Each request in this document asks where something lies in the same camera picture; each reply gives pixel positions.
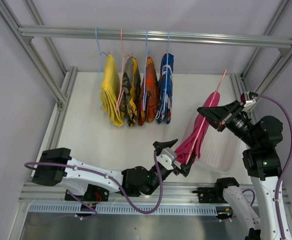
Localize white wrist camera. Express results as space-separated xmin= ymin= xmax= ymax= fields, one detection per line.
xmin=156 ymin=147 xmax=177 ymax=171
xmin=240 ymin=91 xmax=258 ymax=112

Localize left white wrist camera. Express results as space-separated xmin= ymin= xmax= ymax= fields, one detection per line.
xmin=156 ymin=147 xmax=177 ymax=171

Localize yellow trousers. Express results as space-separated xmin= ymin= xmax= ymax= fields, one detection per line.
xmin=100 ymin=54 xmax=124 ymax=127

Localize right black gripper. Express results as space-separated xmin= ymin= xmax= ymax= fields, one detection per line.
xmin=197 ymin=100 xmax=259 ymax=149

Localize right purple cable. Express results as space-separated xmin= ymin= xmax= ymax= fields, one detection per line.
xmin=254 ymin=93 xmax=292 ymax=240

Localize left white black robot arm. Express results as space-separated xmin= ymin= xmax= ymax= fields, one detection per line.
xmin=31 ymin=140 xmax=195 ymax=201

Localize pink trousers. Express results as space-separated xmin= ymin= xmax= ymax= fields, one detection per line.
xmin=174 ymin=91 xmax=221 ymax=165

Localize white plastic basket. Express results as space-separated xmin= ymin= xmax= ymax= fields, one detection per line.
xmin=195 ymin=126 xmax=240 ymax=175

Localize light blue hanger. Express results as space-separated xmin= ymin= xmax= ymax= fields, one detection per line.
xmin=95 ymin=27 xmax=110 ymax=109

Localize aluminium hanging rail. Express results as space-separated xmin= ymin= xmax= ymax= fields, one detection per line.
xmin=18 ymin=25 xmax=292 ymax=49

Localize white slotted cable duct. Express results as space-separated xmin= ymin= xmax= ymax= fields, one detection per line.
xmin=28 ymin=203 xmax=218 ymax=216

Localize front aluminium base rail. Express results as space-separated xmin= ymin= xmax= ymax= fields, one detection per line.
xmin=17 ymin=181 xmax=214 ymax=206

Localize pink wire hanger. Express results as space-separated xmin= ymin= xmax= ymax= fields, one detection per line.
xmin=184 ymin=68 xmax=228 ymax=165

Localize blue white patterned trousers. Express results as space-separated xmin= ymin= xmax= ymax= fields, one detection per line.
xmin=155 ymin=52 xmax=176 ymax=125

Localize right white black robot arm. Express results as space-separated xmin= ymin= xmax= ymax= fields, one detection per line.
xmin=197 ymin=100 xmax=292 ymax=240

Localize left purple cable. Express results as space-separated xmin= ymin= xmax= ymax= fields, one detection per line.
xmin=23 ymin=149 xmax=165 ymax=225

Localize blue hanger with blue trousers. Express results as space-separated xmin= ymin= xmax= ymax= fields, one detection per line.
xmin=156 ymin=29 xmax=173 ymax=120

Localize purple cable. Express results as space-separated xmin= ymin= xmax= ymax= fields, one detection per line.
xmin=254 ymin=93 xmax=292 ymax=240
xmin=23 ymin=149 xmax=165 ymax=225

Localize aluminium frame structure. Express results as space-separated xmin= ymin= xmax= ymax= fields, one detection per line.
xmin=0 ymin=0 xmax=292 ymax=240

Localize green camouflage trousers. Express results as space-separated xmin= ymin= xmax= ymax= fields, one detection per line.
xmin=119 ymin=56 xmax=141 ymax=127

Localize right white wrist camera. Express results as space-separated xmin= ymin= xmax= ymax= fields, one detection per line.
xmin=240 ymin=91 xmax=258 ymax=112

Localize orange camouflage trousers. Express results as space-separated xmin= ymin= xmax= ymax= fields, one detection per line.
xmin=137 ymin=56 xmax=159 ymax=126

